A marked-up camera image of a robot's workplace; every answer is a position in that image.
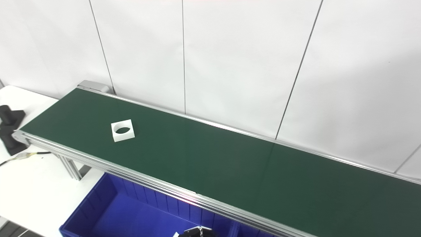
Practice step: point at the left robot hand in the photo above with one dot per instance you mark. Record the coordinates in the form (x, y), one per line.
(195, 232)

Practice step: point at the white square part with hole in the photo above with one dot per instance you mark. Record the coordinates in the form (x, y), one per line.
(130, 134)

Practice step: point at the green conveyor belt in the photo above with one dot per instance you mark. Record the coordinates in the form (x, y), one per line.
(131, 172)
(230, 164)

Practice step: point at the aluminium conveyor leg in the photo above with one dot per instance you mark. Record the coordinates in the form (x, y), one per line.
(72, 168)

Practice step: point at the grey conveyor motor housing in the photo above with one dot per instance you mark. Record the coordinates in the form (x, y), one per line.
(93, 86)

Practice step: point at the black stacked parts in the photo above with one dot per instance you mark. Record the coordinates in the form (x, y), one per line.
(9, 131)

